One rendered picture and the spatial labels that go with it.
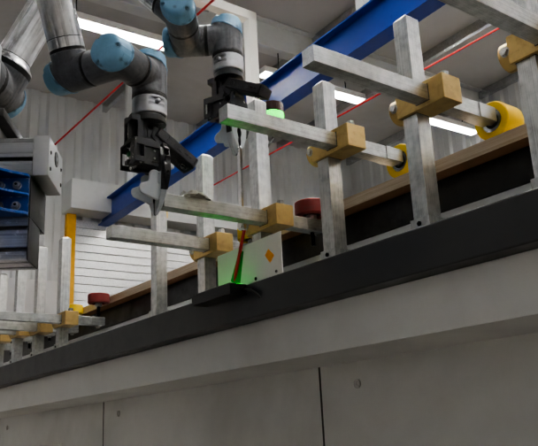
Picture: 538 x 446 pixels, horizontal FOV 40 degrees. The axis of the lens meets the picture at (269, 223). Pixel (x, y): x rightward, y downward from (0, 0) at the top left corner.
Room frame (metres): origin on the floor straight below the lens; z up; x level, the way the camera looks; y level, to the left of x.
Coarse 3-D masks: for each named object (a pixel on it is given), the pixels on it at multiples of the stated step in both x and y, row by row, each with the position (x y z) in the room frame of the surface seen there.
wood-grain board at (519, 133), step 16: (512, 128) 1.29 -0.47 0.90; (480, 144) 1.35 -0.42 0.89; (496, 144) 1.32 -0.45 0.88; (512, 144) 1.30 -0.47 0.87; (528, 144) 1.30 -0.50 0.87; (448, 160) 1.41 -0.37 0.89; (464, 160) 1.38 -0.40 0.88; (480, 160) 1.38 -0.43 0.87; (400, 176) 1.52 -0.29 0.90; (448, 176) 1.46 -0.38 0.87; (368, 192) 1.60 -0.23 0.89; (384, 192) 1.56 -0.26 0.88; (400, 192) 1.55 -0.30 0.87; (352, 208) 1.66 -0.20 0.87; (176, 272) 2.31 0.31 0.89; (192, 272) 2.25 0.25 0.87; (128, 288) 2.59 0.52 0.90; (144, 288) 2.49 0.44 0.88; (112, 304) 2.74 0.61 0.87
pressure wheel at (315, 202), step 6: (306, 198) 1.66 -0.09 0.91; (312, 198) 1.66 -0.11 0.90; (318, 198) 1.67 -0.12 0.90; (300, 204) 1.67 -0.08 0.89; (306, 204) 1.66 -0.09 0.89; (312, 204) 1.66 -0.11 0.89; (318, 204) 1.67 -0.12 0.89; (300, 210) 1.67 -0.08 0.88; (306, 210) 1.66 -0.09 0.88; (312, 210) 1.66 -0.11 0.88; (318, 210) 1.67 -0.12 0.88; (300, 216) 1.70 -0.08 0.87; (306, 216) 1.70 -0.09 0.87; (312, 216) 1.69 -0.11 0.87; (318, 216) 1.72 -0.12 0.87; (312, 234) 1.70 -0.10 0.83; (312, 240) 1.70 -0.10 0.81; (312, 246) 1.70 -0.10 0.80
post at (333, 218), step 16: (320, 96) 1.44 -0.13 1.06; (320, 112) 1.45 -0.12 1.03; (320, 160) 1.46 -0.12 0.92; (336, 160) 1.45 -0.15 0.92; (320, 176) 1.46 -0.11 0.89; (336, 176) 1.45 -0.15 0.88; (320, 192) 1.46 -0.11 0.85; (336, 192) 1.45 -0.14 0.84; (320, 208) 1.46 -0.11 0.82; (336, 208) 1.45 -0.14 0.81; (336, 224) 1.44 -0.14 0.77; (336, 240) 1.44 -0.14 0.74
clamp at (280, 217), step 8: (264, 208) 1.61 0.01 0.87; (272, 208) 1.59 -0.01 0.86; (280, 208) 1.58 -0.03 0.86; (288, 208) 1.60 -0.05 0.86; (272, 216) 1.59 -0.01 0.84; (280, 216) 1.58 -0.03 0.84; (288, 216) 1.60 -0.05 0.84; (272, 224) 1.59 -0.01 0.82; (280, 224) 1.58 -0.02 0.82; (288, 224) 1.59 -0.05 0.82; (248, 232) 1.66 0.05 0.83; (256, 232) 1.64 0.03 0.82; (264, 232) 1.64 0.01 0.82; (272, 232) 1.65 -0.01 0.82
